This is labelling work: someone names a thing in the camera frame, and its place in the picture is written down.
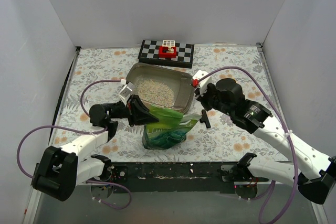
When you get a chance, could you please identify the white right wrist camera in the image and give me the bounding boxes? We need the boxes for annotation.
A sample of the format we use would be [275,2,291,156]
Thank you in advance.
[192,70,212,97]

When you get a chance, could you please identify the red toy block box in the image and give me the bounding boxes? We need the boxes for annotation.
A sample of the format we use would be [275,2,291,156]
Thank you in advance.
[158,46,177,59]

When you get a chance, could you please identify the aluminium frame rail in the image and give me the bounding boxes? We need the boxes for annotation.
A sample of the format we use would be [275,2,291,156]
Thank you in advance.
[256,42,329,223]

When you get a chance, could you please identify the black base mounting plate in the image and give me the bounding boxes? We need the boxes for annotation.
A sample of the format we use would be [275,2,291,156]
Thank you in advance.
[108,162,260,198]

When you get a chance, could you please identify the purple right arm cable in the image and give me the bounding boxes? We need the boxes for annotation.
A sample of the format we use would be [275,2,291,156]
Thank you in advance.
[195,66,300,224]

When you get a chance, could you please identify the cat litter granules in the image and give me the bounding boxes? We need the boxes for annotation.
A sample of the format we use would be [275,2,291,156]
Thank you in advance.
[135,80,175,107]

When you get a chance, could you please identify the black white checkerboard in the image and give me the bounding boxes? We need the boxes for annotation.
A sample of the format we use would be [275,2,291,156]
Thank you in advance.
[138,40,194,69]

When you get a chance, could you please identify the white grid toy piece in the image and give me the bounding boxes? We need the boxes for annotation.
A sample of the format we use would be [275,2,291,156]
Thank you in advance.
[162,40,175,48]

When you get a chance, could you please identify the green litter bag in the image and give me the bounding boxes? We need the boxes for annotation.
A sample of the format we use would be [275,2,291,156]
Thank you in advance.
[142,106,201,150]

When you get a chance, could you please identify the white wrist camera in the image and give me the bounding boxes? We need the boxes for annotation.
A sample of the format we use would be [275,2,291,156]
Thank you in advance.
[118,79,135,105]
[192,70,212,97]

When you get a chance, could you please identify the grey litter box tray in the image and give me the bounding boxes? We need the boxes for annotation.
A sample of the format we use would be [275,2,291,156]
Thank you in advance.
[126,63,194,114]

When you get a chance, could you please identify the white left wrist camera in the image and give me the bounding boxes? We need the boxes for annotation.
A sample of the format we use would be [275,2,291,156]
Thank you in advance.
[118,79,135,105]

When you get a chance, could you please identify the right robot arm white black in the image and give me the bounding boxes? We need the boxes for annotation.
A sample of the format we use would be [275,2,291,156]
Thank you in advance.
[193,78,335,205]

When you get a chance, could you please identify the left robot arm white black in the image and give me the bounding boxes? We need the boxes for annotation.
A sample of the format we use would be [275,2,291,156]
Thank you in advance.
[32,95,159,201]

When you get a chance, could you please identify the floral table mat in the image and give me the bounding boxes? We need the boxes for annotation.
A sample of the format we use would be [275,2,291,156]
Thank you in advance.
[53,46,285,162]

